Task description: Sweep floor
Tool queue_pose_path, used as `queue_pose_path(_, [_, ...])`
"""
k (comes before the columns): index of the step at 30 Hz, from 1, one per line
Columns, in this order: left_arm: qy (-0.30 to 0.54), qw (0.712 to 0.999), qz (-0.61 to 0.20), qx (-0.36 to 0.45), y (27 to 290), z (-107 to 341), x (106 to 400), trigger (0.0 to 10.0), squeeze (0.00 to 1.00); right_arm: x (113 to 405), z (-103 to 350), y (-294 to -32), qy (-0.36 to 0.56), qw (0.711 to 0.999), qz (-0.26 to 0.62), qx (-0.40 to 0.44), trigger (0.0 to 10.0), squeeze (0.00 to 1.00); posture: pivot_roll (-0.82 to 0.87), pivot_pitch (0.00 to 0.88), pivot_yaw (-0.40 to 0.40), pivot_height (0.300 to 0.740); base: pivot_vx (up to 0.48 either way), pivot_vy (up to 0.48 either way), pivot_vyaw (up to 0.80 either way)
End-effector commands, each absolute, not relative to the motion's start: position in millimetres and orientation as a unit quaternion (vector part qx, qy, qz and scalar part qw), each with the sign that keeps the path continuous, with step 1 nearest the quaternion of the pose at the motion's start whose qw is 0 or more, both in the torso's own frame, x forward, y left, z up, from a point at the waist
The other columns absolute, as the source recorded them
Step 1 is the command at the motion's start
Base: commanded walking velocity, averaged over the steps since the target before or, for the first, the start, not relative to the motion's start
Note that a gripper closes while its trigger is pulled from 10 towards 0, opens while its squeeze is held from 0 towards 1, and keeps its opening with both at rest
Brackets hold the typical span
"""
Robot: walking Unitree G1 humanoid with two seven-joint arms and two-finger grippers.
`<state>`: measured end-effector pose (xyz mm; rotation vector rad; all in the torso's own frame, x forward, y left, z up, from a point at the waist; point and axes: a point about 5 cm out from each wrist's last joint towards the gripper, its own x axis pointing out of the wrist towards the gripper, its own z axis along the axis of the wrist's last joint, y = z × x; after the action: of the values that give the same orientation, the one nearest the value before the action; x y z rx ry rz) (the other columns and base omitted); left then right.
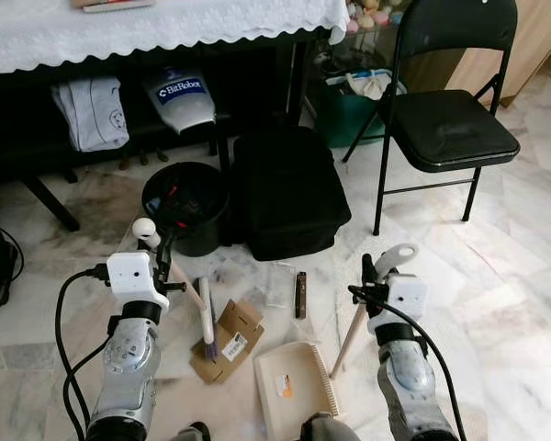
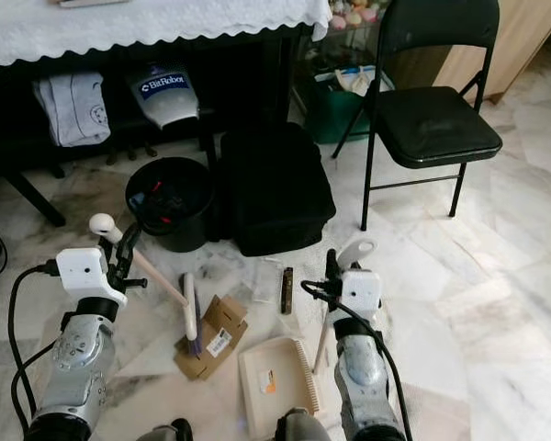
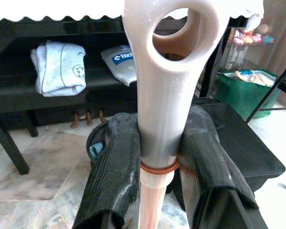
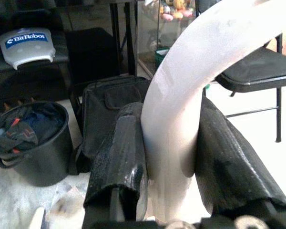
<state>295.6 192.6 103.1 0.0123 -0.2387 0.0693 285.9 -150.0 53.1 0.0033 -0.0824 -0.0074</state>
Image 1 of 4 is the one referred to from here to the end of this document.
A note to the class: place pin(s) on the beige broom with white knob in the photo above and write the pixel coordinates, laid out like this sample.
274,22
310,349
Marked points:
208,322

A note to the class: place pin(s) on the brown cardboard box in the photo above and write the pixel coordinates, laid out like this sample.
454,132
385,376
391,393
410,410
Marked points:
225,344

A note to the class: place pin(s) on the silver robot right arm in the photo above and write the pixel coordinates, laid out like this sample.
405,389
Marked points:
409,386

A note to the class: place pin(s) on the black round bucket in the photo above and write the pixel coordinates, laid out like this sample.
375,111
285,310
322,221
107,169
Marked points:
184,207

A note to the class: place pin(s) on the dark brown flat bar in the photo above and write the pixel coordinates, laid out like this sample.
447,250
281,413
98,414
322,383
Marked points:
300,294

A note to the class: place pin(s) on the clear plastic wrapper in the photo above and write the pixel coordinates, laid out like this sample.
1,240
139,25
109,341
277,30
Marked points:
280,285

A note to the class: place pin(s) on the large black case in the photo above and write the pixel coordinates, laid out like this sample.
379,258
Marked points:
289,193

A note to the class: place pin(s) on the robot right leg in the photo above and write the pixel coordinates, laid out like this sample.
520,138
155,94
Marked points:
326,430

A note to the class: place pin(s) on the robot leg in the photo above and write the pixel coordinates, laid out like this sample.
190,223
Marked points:
326,430
193,432

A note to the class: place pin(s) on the robot left leg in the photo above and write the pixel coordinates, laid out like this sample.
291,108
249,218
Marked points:
193,432

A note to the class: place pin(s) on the pale grey folded bag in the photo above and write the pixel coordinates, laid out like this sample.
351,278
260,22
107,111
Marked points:
92,115

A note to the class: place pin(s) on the white bag with blue label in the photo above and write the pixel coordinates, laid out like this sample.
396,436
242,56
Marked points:
179,96

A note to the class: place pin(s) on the green bin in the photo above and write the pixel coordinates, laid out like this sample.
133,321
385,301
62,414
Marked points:
340,115

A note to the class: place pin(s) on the black folding chair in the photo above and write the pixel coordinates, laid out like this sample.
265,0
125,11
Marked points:
450,129

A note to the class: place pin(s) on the black table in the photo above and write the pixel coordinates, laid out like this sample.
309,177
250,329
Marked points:
9,110

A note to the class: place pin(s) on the glass cabinet with toys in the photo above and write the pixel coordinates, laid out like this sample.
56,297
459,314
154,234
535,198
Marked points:
372,14

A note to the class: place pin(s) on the light wooden cabinet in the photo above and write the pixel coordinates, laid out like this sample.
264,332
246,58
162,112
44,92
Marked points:
533,37

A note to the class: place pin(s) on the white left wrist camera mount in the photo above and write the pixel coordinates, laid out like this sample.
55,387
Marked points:
133,276

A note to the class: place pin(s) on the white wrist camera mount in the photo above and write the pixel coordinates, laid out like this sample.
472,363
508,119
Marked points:
402,299
133,276

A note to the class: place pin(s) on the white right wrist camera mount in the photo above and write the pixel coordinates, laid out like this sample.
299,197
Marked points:
402,299

